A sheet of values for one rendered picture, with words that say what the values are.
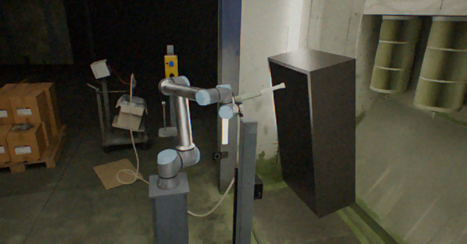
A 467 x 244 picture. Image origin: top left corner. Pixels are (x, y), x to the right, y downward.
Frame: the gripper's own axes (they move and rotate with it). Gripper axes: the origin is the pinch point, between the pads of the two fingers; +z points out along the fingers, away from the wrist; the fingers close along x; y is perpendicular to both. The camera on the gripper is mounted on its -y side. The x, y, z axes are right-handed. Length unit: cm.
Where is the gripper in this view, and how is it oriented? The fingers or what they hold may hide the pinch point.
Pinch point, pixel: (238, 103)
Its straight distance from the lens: 217.1
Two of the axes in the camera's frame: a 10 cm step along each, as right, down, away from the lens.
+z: 2.7, -1.7, 9.5
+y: 3.1, 9.5, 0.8
